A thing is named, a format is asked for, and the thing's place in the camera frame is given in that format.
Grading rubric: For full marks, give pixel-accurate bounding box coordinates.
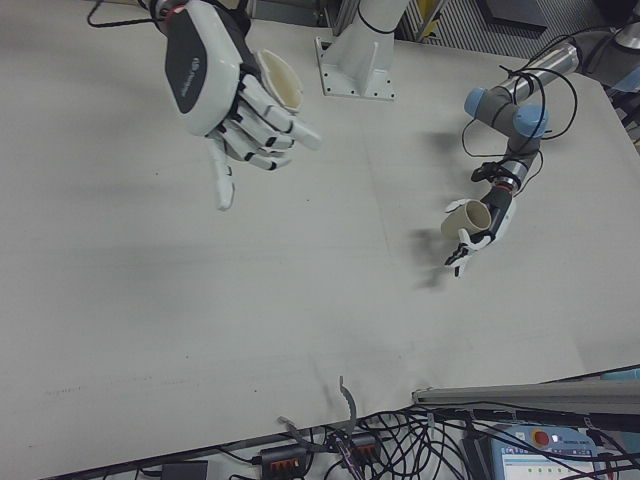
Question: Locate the robot hand white grey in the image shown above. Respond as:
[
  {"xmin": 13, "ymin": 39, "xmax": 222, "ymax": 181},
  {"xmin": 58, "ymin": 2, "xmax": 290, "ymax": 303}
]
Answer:
[
  {"xmin": 442, "ymin": 187, "xmax": 519, "ymax": 279},
  {"xmin": 163, "ymin": 0, "xmax": 323, "ymax": 211}
]

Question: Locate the beige plastic cup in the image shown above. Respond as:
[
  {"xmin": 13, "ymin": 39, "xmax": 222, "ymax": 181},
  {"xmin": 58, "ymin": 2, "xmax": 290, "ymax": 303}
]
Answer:
[{"xmin": 439, "ymin": 198, "xmax": 494, "ymax": 241}]

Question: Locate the white ribbed plastic cup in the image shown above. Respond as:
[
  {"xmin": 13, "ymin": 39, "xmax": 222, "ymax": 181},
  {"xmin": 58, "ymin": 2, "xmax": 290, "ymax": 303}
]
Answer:
[{"xmin": 254, "ymin": 48, "xmax": 305, "ymax": 112}]

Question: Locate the light blue plastic bin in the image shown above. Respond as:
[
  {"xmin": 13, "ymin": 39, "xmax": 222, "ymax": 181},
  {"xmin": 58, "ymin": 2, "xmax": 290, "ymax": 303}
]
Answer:
[{"xmin": 598, "ymin": 366, "xmax": 640, "ymax": 382}]

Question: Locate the grey box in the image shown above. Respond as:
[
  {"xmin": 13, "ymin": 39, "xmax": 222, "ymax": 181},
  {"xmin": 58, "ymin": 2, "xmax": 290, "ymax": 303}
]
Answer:
[{"xmin": 481, "ymin": 0, "xmax": 552, "ymax": 27}]

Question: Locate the robot teach pendant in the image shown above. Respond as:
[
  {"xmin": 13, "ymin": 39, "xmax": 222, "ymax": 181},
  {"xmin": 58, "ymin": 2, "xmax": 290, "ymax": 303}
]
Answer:
[{"xmin": 462, "ymin": 422, "xmax": 640, "ymax": 480}]

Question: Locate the black orange power strip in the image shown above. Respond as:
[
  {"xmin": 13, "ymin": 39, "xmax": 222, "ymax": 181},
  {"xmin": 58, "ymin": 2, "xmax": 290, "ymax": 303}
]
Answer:
[
  {"xmin": 348, "ymin": 433, "xmax": 380, "ymax": 462},
  {"xmin": 258, "ymin": 443, "xmax": 312, "ymax": 475}
]

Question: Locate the black power adapter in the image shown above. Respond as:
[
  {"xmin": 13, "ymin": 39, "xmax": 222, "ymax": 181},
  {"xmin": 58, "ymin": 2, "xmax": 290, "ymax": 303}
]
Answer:
[{"xmin": 161, "ymin": 459, "xmax": 210, "ymax": 480}]

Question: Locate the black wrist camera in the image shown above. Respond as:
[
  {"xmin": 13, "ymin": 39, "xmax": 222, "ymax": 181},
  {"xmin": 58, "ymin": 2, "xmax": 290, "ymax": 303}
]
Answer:
[{"xmin": 470, "ymin": 161, "xmax": 507, "ymax": 185}]

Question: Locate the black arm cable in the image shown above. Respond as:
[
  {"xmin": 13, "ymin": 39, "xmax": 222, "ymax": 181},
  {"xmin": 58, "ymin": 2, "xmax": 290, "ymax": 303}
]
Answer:
[
  {"xmin": 86, "ymin": 0, "xmax": 155, "ymax": 30},
  {"xmin": 460, "ymin": 39, "xmax": 577, "ymax": 157}
]

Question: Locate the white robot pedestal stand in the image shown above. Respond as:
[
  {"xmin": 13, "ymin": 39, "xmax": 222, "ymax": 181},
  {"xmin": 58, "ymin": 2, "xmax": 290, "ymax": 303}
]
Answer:
[{"xmin": 313, "ymin": 0, "xmax": 412, "ymax": 101}]

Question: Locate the aluminium profile rail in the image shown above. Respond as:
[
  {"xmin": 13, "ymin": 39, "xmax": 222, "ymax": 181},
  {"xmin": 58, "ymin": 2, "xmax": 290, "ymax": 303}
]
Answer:
[{"xmin": 411, "ymin": 380, "xmax": 640, "ymax": 407}]

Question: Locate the grey curved cable tie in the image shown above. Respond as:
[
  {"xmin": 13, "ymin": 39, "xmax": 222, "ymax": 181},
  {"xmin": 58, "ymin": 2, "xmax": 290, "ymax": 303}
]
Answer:
[
  {"xmin": 276, "ymin": 414, "xmax": 312, "ymax": 447},
  {"xmin": 337, "ymin": 375, "xmax": 358, "ymax": 427}
]

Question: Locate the black cable tangle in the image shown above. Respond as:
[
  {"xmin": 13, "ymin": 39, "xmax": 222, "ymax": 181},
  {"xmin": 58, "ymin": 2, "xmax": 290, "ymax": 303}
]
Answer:
[{"xmin": 139, "ymin": 407, "xmax": 640, "ymax": 480}]

